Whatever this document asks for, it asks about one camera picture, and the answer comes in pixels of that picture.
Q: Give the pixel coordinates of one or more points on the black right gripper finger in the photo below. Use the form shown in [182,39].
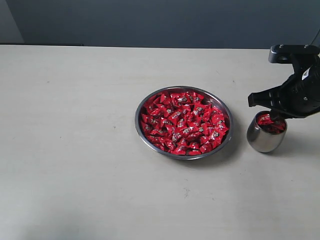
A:
[269,98]
[278,114]

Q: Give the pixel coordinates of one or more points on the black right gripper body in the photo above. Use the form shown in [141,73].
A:
[301,97]

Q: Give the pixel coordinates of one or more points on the stainless steel cup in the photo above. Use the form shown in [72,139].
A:
[260,140]

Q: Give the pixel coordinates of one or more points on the steel bowl of candies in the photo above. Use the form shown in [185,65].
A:
[222,110]

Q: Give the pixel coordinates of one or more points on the pile of red wrapped candies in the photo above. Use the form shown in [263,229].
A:
[183,122]

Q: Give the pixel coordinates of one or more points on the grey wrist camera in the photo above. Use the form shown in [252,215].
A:
[282,54]

